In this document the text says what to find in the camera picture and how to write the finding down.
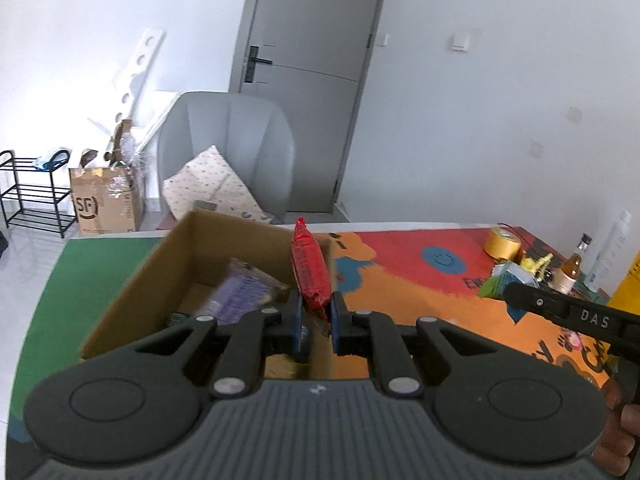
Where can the black shoe rack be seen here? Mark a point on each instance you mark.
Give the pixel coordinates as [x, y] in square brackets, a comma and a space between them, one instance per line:
[30, 195]

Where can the person's right hand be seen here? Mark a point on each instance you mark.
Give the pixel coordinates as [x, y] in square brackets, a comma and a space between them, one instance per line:
[620, 430]

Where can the light green snack packet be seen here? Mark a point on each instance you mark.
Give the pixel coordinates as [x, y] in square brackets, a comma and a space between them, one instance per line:
[505, 280]

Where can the yellow toy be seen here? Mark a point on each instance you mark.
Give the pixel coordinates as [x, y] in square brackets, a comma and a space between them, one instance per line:
[535, 265]

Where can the crumpled clear plastic wrap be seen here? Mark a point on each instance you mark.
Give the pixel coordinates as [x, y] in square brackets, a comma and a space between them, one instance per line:
[125, 147]

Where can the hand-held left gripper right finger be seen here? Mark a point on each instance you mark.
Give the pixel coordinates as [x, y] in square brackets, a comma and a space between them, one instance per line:
[337, 327]

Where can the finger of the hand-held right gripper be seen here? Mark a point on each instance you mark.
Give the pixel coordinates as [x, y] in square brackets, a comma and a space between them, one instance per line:
[537, 302]

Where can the patterned beige cushion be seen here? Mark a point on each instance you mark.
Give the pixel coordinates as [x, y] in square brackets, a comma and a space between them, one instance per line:
[210, 180]

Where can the yellow tape roll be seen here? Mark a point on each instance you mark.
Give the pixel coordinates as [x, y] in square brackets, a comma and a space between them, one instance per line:
[501, 244]

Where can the printed cardboard box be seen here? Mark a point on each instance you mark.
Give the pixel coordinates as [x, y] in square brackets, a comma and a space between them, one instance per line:
[105, 205]

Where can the red snack packet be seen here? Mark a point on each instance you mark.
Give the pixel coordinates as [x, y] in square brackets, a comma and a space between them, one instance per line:
[310, 270]

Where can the grey door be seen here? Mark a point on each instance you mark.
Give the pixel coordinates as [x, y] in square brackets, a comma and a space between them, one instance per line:
[310, 35]

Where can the small amber bottle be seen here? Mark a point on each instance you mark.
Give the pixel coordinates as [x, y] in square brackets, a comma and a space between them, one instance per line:
[572, 267]

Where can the brown cardboard box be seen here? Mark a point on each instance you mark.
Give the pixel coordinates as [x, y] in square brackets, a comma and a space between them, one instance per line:
[150, 285]

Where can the grey chair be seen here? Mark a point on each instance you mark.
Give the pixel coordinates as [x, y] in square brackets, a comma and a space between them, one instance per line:
[240, 130]

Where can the white board with holes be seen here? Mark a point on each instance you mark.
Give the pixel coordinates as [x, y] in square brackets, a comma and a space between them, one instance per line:
[137, 70]

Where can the purple snack packet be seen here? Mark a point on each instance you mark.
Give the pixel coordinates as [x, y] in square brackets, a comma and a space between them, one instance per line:
[240, 290]

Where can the colourful printed table mat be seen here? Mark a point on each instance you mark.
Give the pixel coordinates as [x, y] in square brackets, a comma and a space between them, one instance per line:
[400, 285]

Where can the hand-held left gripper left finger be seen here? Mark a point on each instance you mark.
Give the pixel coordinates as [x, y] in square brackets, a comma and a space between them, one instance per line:
[298, 332]

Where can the white bottle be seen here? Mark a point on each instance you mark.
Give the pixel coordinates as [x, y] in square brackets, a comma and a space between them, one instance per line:
[612, 250]

